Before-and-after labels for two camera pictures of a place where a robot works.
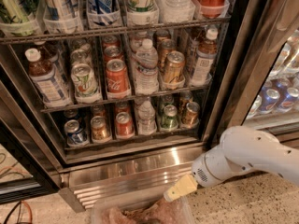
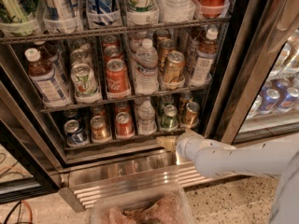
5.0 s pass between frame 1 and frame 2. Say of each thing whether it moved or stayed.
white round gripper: moved
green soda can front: stayed
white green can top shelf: stayed
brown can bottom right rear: stayed
